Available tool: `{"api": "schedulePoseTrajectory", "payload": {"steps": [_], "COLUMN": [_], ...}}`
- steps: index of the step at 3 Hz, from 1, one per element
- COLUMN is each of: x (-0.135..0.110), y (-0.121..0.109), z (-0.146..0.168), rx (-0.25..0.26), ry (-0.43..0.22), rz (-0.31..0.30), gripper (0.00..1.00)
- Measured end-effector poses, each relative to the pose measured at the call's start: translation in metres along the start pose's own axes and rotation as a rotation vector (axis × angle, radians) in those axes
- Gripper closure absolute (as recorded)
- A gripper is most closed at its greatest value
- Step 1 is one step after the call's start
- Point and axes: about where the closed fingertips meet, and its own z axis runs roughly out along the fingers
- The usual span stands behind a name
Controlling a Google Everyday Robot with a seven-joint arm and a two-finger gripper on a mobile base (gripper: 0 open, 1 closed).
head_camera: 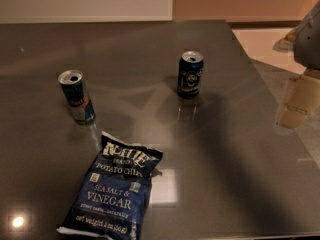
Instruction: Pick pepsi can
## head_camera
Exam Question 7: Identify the dark blue pepsi can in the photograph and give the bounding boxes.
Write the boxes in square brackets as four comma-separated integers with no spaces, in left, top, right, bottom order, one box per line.
[177,51,204,98]

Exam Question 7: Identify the grey and cream robot arm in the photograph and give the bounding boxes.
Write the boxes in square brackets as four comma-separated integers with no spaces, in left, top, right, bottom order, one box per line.
[274,1,320,130]

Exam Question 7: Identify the blue silver red bull can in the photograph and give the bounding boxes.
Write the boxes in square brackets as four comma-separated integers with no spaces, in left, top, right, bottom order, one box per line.
[58,70,95,125]

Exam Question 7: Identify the blue kettle chips bag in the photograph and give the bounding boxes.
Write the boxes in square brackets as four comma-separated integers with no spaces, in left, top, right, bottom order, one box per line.
[57,132,163,240]

